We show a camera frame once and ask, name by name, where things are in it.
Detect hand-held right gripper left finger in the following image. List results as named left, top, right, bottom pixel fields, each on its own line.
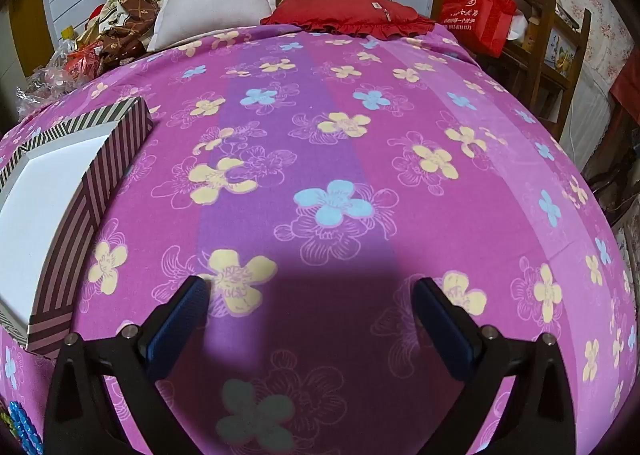
left=44, top=276, right=211, bottom=455

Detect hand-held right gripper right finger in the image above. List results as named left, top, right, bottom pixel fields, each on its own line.
left=412, top=277, right=586, bottom=455

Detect striped cardboard box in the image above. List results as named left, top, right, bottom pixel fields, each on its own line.
left=0, top=96, right=155, bottom=361

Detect blue bead bracelet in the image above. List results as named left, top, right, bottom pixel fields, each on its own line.
left=0, top=400, right=43, bottom=455

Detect pink floral bedsheet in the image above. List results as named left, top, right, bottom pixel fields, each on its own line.
left=0, top=25, right=640, bottom=455

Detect clear plastic wrappers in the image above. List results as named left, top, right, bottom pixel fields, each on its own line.
left=15, top=25, right=111, bottom=111

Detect red cloth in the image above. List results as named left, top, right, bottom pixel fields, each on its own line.
left=610, top=55, right=640, bottom=126

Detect wooden chair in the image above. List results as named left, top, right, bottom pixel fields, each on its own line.
left=470, top=0, right=593, bottom=136

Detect red shopping bag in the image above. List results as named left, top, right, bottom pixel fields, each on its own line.
left=439, top=0, right=518, bottom=58

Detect red ruffled pillow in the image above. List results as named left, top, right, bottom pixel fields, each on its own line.
left=260, top=0, right=451, bottom=40

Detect floral curtain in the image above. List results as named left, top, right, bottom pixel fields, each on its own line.
left=550, top=0, right=636, bottom=101

